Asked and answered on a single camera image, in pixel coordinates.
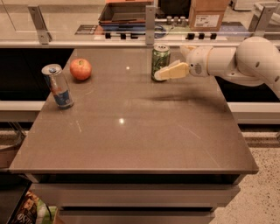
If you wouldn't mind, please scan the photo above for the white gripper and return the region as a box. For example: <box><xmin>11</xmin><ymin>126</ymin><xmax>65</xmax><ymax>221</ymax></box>
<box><xmin>154</xmin><ymin>45</ymin><xmax>213</xmax><ymax>81</ymax></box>

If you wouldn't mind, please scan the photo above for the green soda can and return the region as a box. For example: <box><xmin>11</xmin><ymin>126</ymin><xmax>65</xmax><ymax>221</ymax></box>
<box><xmin>151</xmin><ymin>44</ymin><xmax>171</xmax><ymax>81</ymax></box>

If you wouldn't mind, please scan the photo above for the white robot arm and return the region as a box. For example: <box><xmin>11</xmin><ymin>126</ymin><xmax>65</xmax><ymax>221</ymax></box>
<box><xmin>154</xmin><ymin>37</ymin><xmax>280</xmax><ymax>98</ymax></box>

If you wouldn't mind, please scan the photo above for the redbull can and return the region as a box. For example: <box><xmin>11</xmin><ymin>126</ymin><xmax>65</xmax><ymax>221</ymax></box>
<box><xmin>41</xmin><ymin>64</ymin><xmax>74</xmax><ymax>109</ymax></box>

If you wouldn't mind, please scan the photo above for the cardboard box with label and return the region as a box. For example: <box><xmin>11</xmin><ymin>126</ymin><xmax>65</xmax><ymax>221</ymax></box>
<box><xmin>188</xmin><ymin>0</ymin><xmax>229</xmax><ymax>32</ymax></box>

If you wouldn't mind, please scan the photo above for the open dark tray box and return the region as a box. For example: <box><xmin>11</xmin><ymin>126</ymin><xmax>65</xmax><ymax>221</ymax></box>
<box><xmin>99</xmin><ymin>0</ymin><xmax>153</xmax><ymax>25</ymax></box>

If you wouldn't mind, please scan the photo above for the red apple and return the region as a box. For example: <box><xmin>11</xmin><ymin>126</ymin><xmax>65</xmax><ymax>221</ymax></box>
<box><xmin>69</xmin><ymin>59</ymin><xmax>92</xmax><ymax>81</ymax></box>

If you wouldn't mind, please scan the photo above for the grey table drawer cabinet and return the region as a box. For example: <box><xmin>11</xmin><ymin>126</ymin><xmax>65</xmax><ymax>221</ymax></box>
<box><xmin>26</xmin><ymin>171</ymin><xmax>246</xmax><ymax>224</ymax></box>

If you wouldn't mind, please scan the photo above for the snack bag on floor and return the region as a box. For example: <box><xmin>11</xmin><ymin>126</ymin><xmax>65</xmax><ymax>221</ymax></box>
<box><xmin>11</xmin><ymin>191</ymin><xmax>57</xmax><ymax>224</ymax></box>

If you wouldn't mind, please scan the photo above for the middle metal glass bracket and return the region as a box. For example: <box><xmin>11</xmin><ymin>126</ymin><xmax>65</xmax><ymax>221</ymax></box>
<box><xmin>145</xmin><ymin>5</ymin><xmax>155</xmax><ymax>46</ymax></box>

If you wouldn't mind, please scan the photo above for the metal glass bracket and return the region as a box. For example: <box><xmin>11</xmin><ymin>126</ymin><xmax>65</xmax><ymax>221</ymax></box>
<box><xmin>248</xmin><ymin>2</ymin><xmax>280</xmax><ymax>40</ymax></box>
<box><xmin>28</xmin><ymin>5</ymin><xmax>53</xmax><ymax>45</ymax></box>
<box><xmin>145</xmin><ymin>5</ymin><xmax>155</xmax><ymax>46</ymax></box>

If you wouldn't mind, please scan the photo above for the right metal glass bracket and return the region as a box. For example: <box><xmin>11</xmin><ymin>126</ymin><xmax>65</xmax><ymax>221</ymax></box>
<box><xmin>248</xmin><ymin>2</ymin><xmax>280</xmax><ymax>40</ymax></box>

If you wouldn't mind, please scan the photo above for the left metal glass bracket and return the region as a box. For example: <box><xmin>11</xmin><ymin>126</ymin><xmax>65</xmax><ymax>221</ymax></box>
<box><xmin>28</xmin><ymin>5</ymin><xmax>53</xmax><ymax>45</ymax></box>

